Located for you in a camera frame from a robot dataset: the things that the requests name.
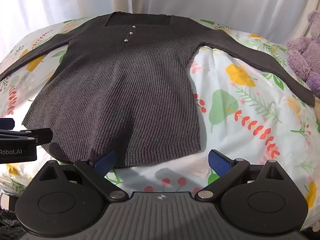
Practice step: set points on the floral bed sheet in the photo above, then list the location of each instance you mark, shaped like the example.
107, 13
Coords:
237, 120

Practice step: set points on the purple plush toy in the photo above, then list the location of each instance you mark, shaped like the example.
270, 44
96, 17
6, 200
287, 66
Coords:
303, 55

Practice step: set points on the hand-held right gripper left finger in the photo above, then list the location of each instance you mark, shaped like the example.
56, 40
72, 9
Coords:
105, 163

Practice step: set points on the dark textured cloth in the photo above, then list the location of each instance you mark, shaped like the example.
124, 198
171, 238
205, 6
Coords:
7, 221

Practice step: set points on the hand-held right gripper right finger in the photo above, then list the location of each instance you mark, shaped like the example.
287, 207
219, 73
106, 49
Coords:
218, 162

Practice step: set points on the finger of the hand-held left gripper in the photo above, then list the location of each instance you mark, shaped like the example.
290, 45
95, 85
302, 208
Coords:
30, 135
6, 124

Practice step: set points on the dark grey ribbed sweater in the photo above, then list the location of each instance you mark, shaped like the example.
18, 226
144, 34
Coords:
120, 92

